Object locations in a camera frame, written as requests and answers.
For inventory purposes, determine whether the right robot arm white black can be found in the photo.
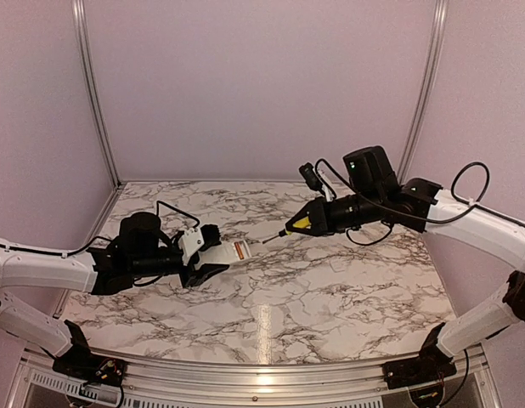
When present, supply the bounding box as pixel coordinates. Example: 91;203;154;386
285;146;525;381

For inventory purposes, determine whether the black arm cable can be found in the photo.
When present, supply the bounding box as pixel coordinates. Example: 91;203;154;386
315;157;525;247
0;199;202;286

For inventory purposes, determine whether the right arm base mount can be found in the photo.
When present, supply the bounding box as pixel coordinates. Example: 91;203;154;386
382;323;457;389

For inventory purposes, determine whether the aluminium front rail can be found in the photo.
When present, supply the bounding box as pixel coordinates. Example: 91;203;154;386
6;346;501;407

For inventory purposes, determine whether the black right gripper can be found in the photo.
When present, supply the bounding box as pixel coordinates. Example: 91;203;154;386
286;187;385;237

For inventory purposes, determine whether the aluminium frame post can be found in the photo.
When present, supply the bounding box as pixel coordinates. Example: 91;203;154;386
72;0;121;190
397;0;449;182

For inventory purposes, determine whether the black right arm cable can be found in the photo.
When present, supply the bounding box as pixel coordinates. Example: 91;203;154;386
315;157;525;247

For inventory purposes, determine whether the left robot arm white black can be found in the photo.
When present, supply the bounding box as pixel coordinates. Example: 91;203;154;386
0;212;250;378

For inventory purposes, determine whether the yellow handled screwdriver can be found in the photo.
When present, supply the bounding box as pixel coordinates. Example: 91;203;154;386
262;217;311;244

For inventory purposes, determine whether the white remote control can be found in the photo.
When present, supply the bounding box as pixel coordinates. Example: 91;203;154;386
197;241;252;266

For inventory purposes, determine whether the aluminium frame post left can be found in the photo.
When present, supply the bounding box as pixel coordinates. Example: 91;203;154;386
72;0;121;190

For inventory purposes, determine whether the aluminium frame post right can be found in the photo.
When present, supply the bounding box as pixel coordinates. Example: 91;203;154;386
397;0;449;182

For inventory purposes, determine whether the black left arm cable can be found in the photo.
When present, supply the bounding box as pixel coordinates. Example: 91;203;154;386
0;199;202;286

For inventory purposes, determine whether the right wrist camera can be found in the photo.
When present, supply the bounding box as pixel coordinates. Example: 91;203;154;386
298;162;336;202

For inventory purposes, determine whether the white battery cover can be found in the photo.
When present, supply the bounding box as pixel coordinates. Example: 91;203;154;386
330;261;349;274

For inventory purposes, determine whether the orange battery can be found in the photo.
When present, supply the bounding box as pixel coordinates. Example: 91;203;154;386
235;242;246;260

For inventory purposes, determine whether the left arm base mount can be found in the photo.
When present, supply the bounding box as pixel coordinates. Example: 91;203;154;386
53;320;127;387

